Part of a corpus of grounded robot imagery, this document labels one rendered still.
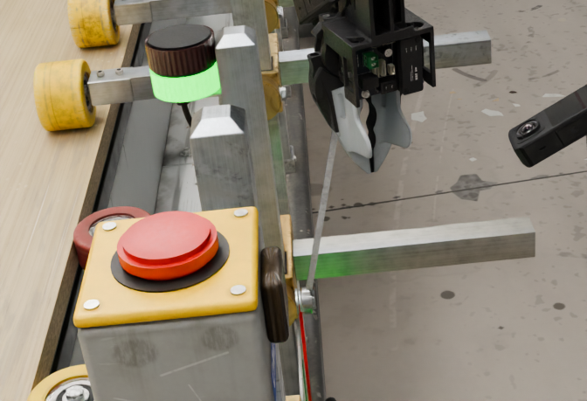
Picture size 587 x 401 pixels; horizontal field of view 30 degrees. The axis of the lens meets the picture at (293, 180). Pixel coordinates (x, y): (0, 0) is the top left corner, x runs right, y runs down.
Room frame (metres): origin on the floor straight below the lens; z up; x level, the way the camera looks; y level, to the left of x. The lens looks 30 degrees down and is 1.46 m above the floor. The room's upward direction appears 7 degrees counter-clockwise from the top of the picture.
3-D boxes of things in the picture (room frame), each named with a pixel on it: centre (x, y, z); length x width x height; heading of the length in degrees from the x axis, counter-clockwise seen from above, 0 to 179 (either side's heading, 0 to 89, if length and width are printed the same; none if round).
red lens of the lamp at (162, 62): (0.88, 0.08, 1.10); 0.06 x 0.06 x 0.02
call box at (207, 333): (0.37, 0.05, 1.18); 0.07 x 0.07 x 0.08; 88
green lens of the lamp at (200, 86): (0.88, 0.08, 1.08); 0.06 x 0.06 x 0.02
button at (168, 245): (0.37, 0.05, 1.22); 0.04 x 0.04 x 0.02
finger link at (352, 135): (0.82, -0.06, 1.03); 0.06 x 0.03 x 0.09; 18
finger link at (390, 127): (0.83, -0.09, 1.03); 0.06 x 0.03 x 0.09; 18
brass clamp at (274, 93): (1.15, 0.03, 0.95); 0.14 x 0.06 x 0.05; 178
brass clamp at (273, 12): (1.40, 0.02, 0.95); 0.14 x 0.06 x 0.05; 178
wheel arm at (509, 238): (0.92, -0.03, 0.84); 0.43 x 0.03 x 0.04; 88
